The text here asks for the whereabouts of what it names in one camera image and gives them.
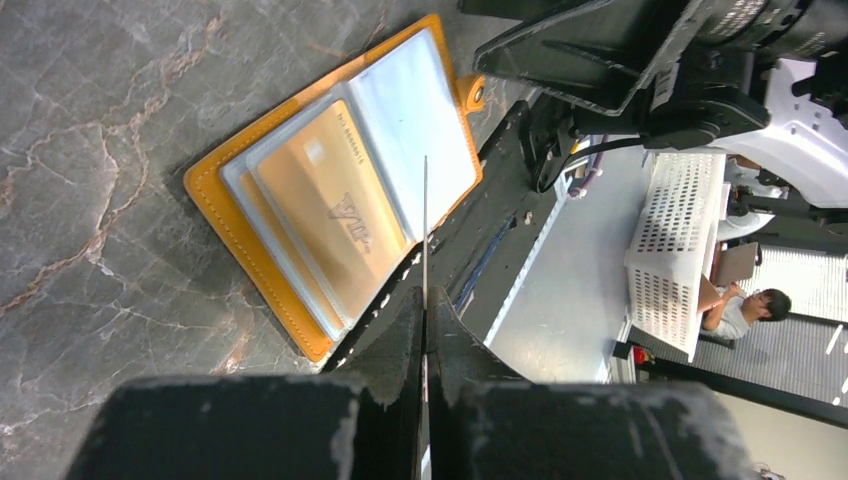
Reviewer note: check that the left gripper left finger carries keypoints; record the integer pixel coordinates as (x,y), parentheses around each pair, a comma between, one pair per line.
(358,421)

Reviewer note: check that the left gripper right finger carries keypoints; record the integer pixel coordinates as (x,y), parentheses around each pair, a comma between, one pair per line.
(489,422)

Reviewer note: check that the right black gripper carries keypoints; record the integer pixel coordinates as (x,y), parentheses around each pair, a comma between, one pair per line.
(626,67)

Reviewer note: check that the orange leather card holder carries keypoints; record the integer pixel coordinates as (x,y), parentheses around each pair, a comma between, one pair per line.
(207,190)

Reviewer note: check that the gold credit card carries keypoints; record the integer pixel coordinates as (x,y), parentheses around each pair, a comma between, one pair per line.
(319,178)

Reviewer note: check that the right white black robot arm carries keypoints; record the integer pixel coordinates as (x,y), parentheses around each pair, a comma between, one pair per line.
(763,79)

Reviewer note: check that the white perforated panel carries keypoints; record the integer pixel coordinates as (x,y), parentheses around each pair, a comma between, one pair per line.
(673,246)

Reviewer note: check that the seated person in background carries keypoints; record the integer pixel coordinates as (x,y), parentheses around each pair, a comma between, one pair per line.
(735,314)

